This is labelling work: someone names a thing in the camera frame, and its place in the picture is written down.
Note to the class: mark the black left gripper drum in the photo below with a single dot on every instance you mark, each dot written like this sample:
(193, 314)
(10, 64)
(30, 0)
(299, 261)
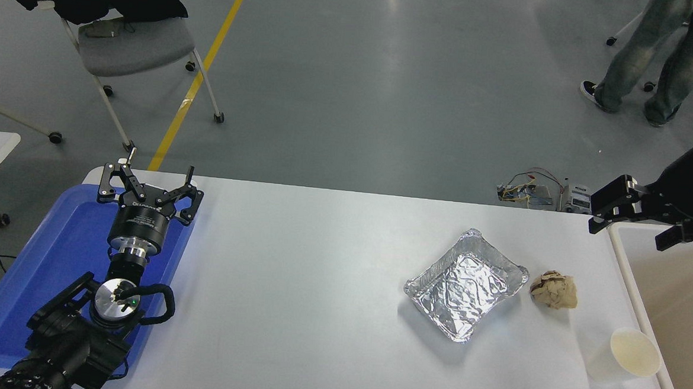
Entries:
(142, 222)

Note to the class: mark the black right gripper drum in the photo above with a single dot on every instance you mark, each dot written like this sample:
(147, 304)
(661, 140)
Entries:
(687, 191)

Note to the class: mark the pale paper cup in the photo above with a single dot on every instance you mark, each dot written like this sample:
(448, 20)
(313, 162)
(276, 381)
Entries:
(632, 352)

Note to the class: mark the small grey device box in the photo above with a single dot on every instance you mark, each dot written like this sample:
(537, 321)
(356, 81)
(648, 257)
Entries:
(577, 200)

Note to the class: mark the large pale bin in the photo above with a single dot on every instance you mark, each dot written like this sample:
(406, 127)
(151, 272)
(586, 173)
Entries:
(673, 306)

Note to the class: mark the blue plastic tray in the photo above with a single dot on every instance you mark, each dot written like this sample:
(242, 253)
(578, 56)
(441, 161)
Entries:
(53, 250)

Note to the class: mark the crumpled tan paper ball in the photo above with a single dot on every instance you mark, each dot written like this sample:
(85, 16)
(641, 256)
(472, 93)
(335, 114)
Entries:
(554, 289)

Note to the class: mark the white chair base with castor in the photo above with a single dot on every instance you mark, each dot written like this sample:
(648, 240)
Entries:
(12, 119)

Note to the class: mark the grey seat wheeled chair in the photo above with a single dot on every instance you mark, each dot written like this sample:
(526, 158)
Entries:
(135, 47)

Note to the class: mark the person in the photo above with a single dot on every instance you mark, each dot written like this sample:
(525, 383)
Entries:
(638, 55)

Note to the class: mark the olive pouch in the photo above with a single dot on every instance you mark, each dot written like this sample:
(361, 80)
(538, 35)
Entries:
(103, 27)

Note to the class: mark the silver foil tray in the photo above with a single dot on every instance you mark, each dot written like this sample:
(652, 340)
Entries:
(466, 287)

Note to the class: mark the white frame wheeled chair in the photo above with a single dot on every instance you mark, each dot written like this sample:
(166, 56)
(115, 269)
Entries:
(611, 40)

